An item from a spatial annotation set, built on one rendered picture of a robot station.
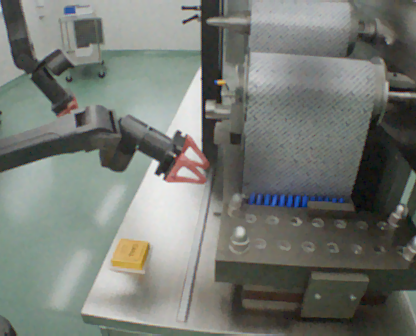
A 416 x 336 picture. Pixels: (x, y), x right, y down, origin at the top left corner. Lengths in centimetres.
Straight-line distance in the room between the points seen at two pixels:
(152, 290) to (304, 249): 31
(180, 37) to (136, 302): 590
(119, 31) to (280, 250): 626
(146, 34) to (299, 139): 596
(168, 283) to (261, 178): 29
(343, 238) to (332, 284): 10
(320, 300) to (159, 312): 30
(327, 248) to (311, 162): 18
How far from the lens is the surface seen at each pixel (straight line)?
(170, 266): 76
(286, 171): 71
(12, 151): 69
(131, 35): 662
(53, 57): 104
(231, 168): 80
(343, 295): 65
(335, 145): 70
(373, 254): 66
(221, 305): 69
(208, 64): 97
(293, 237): 65
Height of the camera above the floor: 147
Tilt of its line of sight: 32 degrees down
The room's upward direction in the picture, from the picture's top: straight up
